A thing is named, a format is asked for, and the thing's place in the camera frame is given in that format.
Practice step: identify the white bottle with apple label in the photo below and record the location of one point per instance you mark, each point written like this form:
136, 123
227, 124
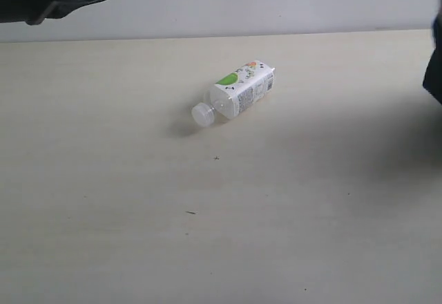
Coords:
234, 93

